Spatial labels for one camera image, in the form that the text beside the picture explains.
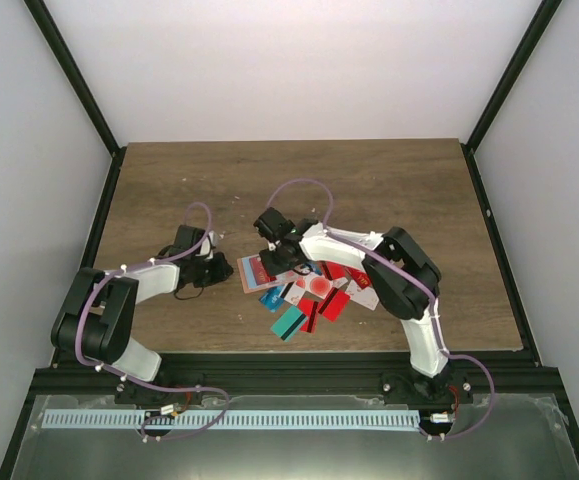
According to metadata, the red VIP card front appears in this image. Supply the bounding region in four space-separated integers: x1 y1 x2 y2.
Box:
245 256 273 285

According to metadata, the red vip card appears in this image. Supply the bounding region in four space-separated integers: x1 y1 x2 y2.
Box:
245 256 273 285
345 267 372 290

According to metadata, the pink card holder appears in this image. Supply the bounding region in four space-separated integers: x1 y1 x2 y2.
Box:
237 255 293 294

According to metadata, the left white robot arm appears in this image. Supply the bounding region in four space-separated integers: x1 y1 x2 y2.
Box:
51 225 234 404

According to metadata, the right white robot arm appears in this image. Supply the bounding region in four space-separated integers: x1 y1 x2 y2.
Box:
253 207 449 403

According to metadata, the white card centre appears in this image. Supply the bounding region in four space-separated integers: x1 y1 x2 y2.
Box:
281 274 333 305

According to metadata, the white card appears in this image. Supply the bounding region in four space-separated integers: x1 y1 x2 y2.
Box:
346 280 379 311
281 274 333 305

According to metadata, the blue card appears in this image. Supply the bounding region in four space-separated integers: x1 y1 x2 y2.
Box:
259 285 285 313

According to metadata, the red card black stripe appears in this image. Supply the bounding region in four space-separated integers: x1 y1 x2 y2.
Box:
298 297 320 334

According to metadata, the red card upper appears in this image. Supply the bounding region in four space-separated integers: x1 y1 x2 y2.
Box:
317 288 350 322

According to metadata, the teal card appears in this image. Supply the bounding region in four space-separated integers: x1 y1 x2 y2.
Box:
271 306 307 341

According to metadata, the red VIP card right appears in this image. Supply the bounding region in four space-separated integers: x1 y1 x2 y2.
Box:
345 267 372 290

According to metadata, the white card right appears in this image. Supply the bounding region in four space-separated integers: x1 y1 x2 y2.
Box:
346 280 379 311

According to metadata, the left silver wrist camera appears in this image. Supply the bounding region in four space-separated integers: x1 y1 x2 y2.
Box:
199 230 219 261

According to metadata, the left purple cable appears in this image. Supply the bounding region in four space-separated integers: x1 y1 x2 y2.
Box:
76 201 232 442

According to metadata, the purple cable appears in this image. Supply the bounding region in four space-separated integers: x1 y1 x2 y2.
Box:
76 201 232 442
266 177 496 442

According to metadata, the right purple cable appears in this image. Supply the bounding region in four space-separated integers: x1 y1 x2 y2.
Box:
266 177 496 442

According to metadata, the light blue slotted cable duct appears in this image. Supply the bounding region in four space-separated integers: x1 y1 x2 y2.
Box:
41 409 420 432

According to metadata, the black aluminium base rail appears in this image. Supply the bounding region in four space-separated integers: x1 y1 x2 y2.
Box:
29 351 564 407

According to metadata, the left black frame post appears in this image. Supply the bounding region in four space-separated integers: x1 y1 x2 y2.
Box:
22 0 122 154

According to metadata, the black frame post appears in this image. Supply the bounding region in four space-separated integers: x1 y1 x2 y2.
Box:
466 0 564 149
22 0 122 154

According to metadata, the right black frame post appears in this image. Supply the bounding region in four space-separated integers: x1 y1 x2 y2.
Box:
466 0 564 149

